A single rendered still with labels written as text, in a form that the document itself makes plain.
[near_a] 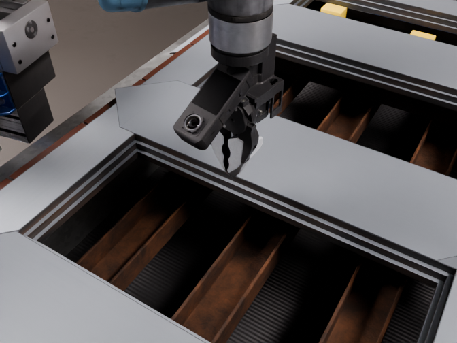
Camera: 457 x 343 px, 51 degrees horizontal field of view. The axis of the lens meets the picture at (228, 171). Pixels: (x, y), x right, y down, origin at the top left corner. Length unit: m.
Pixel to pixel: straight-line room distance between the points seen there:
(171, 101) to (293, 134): 0.25
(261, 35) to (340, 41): 0.62
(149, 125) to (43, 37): 0.30
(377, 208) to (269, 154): 0.20
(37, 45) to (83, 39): 2.05
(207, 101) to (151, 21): 2.63
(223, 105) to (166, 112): 0.36
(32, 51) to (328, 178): 0.61
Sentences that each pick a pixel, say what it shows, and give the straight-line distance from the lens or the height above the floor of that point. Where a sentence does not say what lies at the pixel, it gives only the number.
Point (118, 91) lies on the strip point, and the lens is 1.00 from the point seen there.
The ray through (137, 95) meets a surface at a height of 0.85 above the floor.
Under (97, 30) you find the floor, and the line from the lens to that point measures 3.17.
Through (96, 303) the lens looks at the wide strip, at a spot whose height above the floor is 0.85.
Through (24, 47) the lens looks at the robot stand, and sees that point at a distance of 1.02.
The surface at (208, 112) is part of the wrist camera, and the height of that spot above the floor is 1.05.
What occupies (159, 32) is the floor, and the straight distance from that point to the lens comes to 3.08.
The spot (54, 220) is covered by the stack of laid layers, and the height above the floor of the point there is 0.83.
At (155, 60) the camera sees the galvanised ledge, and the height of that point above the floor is 0.68.
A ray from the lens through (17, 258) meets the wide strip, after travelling 0.74.
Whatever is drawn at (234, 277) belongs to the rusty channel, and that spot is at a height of 0.68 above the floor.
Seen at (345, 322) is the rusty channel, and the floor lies 0.68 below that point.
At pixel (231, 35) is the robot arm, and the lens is 0.56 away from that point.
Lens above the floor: 1.40
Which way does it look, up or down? 43 degrees down
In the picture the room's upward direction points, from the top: straight up
